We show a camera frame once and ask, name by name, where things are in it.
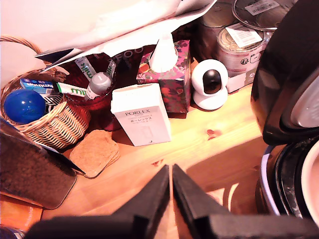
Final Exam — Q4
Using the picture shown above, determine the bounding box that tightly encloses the woven wicker basket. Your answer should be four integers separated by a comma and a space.
0, 34, 92, 150

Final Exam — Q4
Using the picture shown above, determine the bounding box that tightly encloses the white round security camera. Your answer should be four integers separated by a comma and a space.
191, 59, 229, 111

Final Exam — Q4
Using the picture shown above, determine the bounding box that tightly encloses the stack of cork coasters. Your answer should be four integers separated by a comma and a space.
69, 129, 121, 179

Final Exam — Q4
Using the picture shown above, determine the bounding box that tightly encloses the blue ball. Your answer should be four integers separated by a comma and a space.
3, 89, 47, 125

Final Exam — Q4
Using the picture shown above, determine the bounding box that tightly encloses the black and white patterned box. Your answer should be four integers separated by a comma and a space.
41, 92, 64, 113

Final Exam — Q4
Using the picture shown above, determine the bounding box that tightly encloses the small grey bottle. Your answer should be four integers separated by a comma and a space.
84, 72, 113, 101

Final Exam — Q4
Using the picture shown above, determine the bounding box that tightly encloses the blue and white small box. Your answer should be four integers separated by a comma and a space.
19, 78, 55, 94

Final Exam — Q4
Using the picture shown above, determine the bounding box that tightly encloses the flat white cardboard box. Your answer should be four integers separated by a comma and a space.
225, 66, 258, 94

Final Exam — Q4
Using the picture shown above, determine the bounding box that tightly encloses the white Porlex box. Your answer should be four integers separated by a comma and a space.
110, 83, 172, 147

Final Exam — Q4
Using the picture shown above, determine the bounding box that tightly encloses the orange booklet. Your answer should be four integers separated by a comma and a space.
0, 193, 43, 233

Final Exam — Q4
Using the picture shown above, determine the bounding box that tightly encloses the floral tissue box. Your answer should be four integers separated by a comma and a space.
136, 39, 192, 114

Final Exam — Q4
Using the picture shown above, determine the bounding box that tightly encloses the green and white milk sachet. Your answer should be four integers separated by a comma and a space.
53, 81, 88, 97
74, 56, 97, 81
105, 60, 118, 77

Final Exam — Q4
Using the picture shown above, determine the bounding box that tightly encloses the white tissue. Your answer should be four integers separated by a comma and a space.
149, 32, 179, 74

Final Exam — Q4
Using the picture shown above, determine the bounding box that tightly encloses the black rice cooker body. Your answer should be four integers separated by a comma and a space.
255, 136, 319, 225

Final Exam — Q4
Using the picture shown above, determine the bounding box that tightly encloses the white rice cooker inner pot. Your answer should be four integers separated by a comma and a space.
300, 146, 319, 221

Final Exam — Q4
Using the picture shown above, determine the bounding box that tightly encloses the red glass bowl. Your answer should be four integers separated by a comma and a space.
65, 53, 123, 132

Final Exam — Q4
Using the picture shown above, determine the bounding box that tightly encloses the tin can with paper label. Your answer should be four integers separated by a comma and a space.
216, 23, 273, 78

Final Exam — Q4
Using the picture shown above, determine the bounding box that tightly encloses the dark metal tin can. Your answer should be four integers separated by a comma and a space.
197, 1, 238, 61

